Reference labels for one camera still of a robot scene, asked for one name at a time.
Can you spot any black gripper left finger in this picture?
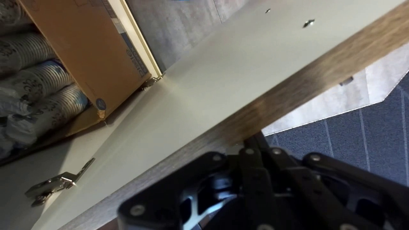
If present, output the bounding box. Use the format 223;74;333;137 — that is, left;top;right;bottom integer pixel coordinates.
239;133;278;230

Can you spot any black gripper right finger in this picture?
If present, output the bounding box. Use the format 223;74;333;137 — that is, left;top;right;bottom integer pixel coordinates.
268;149;409;230

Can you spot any wooden cabinet door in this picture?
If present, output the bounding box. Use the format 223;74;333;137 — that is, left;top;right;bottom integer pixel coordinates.
32;0;407;230

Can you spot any metal cabinet hinge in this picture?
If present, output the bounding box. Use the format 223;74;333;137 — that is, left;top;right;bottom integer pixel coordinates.
25;159;93;207

